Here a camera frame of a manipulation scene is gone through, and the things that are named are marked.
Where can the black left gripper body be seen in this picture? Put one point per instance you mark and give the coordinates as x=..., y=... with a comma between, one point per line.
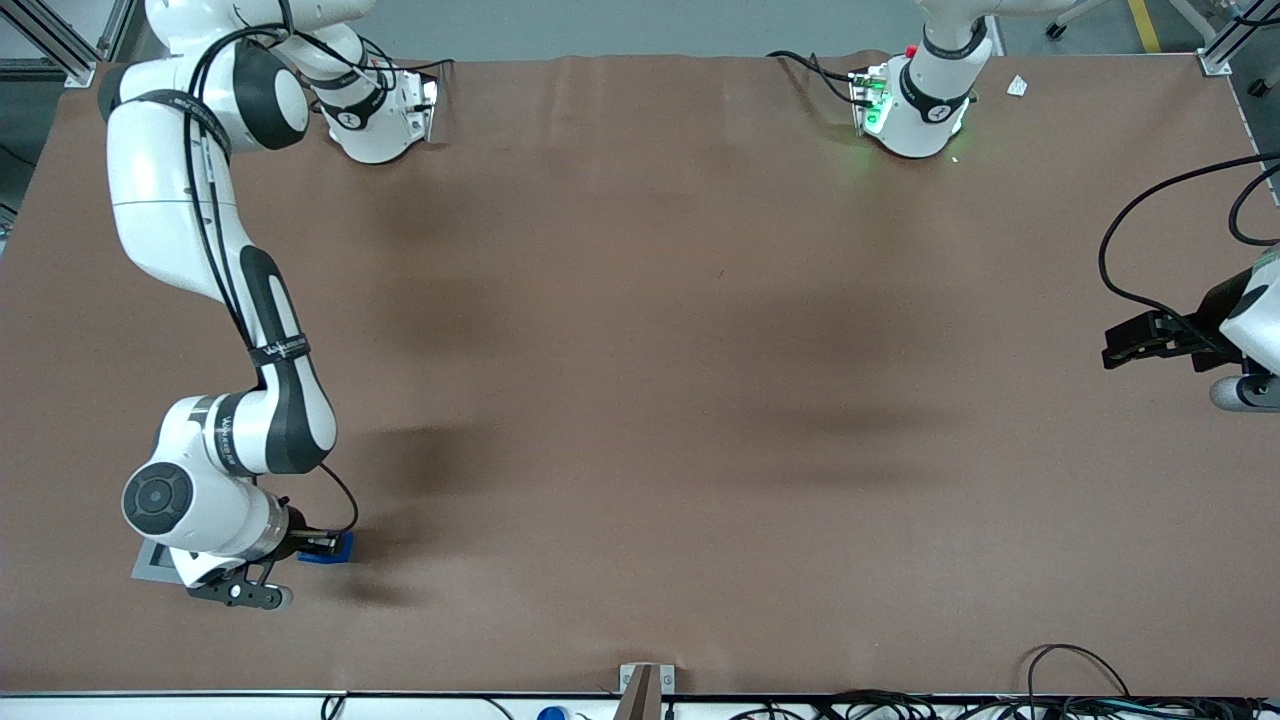
x=1203, y=322

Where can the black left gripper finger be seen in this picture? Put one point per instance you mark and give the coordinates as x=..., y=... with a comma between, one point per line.
x=1140, y=328
x=1135, y=356

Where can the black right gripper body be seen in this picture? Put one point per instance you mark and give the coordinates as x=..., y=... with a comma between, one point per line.
x=296, y=537

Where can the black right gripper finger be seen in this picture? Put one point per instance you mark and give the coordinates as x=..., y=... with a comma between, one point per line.
x=322, y=540
x=320, y=551

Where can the blue plastic part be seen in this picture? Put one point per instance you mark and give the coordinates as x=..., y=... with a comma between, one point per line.
x=346, y=549

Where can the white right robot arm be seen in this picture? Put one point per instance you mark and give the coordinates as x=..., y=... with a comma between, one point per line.
x=165, y=200

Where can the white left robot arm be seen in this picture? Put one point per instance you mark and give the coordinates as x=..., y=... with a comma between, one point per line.
x=930, y=100

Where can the gray square base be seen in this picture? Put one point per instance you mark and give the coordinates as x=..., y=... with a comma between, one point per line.
x=150, y=566

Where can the white paper scrap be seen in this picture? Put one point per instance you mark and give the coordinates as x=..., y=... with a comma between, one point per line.
x=1017, y=86

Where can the white chair leg with caster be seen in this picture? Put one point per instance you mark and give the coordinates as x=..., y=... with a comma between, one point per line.
x=1056, y=30

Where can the brown table mat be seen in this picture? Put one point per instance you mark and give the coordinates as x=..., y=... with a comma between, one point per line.
x=640, y=420

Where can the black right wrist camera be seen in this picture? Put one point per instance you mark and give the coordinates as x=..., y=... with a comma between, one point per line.
x=240, y=592

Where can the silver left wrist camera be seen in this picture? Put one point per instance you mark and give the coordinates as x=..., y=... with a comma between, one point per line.
x=1230, y=393

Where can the aluminium frame profile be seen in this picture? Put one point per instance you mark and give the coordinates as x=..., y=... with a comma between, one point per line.
x=1235, y=35
x=60, y=45

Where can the metal bracket with brown post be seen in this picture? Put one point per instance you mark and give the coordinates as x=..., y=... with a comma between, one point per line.
x=643, y=690

